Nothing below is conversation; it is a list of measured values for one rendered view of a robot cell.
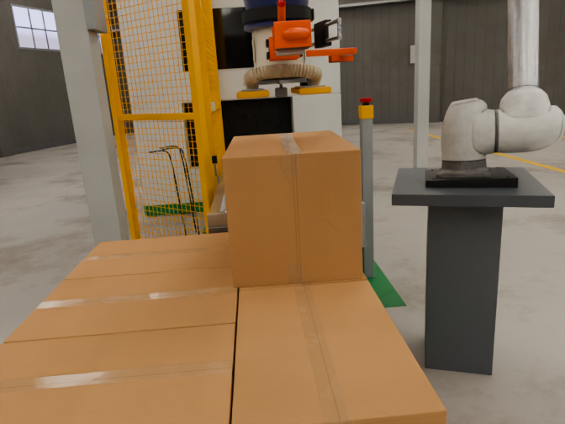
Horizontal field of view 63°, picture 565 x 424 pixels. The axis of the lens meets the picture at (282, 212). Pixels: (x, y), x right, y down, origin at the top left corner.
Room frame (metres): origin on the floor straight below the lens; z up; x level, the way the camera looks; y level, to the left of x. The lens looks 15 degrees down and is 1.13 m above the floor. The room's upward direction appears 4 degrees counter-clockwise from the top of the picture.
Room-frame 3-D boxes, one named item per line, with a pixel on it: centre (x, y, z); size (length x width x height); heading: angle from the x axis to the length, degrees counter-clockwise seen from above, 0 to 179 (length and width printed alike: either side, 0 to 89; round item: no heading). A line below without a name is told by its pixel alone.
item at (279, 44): (1.02, -0.04, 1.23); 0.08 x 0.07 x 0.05; 2
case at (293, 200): (1.61, -0.03, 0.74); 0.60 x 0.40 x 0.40; 2
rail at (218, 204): (3.13, 0.37, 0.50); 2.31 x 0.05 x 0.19; 3
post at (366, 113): (2.58, -0.49, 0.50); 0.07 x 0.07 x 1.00; 3
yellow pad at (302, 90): (1.62, -0.12, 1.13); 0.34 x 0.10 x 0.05; 2
